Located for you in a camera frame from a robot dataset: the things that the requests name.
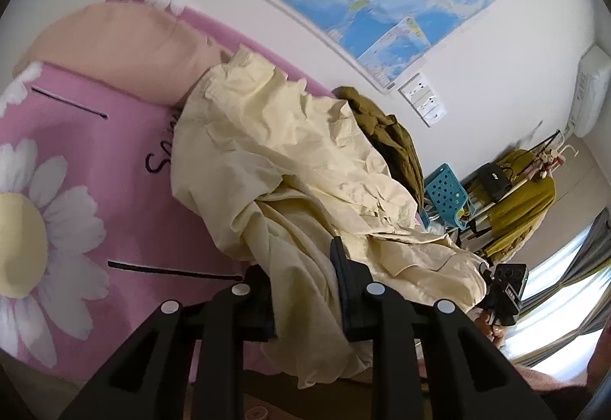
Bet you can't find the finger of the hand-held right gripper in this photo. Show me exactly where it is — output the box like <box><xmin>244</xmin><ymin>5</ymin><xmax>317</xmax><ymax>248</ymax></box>
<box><xmin>477</xmin><ymin>264</ymin><xmax>498</xmax><ymax>291</ymax></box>

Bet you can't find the white wall switch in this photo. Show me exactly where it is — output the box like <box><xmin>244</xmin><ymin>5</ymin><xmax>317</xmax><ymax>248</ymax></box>
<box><xmin>422</xmin><ymin>104</ymin><xmax>447</xmax><ymax>128</ymax></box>

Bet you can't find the black bag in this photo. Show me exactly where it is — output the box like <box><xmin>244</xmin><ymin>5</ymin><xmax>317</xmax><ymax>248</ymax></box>
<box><xmin>477</xmin><ymin>163</ymin><xmax>511</xmax><ymax>203</ymax></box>

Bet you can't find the pink floral blanket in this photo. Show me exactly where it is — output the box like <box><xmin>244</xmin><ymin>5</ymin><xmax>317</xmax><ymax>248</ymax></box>
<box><xmin>0</xmin><ymin>0</ymin><xmax>430</xmax><ymax>383</ymax></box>

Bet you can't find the person's right hand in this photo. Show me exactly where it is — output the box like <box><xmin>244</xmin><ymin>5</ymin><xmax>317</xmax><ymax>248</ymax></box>
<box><xmin>475</xmin><ymin>310</ymin><xmax>509</xmax><ymax>349</ymax></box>

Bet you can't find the white air conditioner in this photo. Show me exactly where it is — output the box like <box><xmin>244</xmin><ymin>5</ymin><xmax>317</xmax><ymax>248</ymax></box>
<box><xmin>570</xmin><ymin>45</ymin><xmax>611</xmax><ymax>139</ymax></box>

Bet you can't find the blue plastic stool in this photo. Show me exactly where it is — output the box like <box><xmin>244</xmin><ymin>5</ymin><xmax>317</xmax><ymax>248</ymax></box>
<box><xmin>424</xmin><ymin>163</ymin><xmax>469</xmax><ymax>230</ymax></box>

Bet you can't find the white wall socket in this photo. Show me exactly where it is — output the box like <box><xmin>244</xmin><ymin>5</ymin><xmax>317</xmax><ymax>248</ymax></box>
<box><xmin>411</xmin><ymin>89</ymin><xmax>440</xmax><ymax>114</ymax></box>
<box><xmin>398</xmin><ymin>72</ymin><xmax>430</xmax><ymax>99</ymax></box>

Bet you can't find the olive green garment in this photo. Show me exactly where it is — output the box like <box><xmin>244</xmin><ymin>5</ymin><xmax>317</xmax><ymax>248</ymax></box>
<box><xmin>331</xmin><ymin>86</ymin><xmax>425</xmax><ymax>215</ymax></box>

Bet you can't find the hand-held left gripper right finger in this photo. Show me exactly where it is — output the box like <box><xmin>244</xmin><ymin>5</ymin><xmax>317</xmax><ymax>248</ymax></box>
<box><xmin>330</xmin><ymin>236</ymin><xmax>557</xmax><ymax>420</ymax></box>

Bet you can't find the peach garment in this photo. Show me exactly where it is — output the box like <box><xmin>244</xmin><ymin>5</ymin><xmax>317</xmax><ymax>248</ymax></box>
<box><xmin>12</xmin><ymin>2</ymin><xmax>225</xmax><ymax>108</ymax></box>

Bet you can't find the cream yellow garment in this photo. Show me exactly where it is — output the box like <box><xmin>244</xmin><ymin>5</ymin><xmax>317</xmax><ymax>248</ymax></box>
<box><xmin>169</xmin><ymin>46</ymin><xmax>488</xmax><ymax>389</ymax></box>

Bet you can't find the mustard yellow hanging garment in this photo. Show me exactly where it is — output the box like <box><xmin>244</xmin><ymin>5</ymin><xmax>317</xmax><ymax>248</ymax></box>
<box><xmin>470</xmin><ymin>150</ymin><xmax>557</xmax><ymax>261</ymax></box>

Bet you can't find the grey curtain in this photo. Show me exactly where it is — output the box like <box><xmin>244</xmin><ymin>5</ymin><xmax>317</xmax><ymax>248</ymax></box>
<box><xmin>503</xmin><ymin>210</ymin><xmax>611</xmax><ymax>373</ymax></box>

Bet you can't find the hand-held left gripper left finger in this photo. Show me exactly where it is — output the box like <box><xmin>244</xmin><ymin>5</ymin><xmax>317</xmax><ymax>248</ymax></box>
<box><xmin>60</xmin><ymin>264</ymin><xmax>278</xmax><ymax>420</ymax></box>

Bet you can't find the person's right forearm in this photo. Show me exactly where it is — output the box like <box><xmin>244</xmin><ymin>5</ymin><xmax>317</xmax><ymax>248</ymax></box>
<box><xmin>513</xmin><ymin>319</ymin><xmax>611</xmax><ymax>406</ymax></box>

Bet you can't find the clothes rack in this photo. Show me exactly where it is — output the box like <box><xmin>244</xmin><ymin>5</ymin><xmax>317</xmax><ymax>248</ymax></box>
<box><xmin>458</xmin><ymin>128</ymin><xmax>580</xmax><ymax>258</ymax></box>

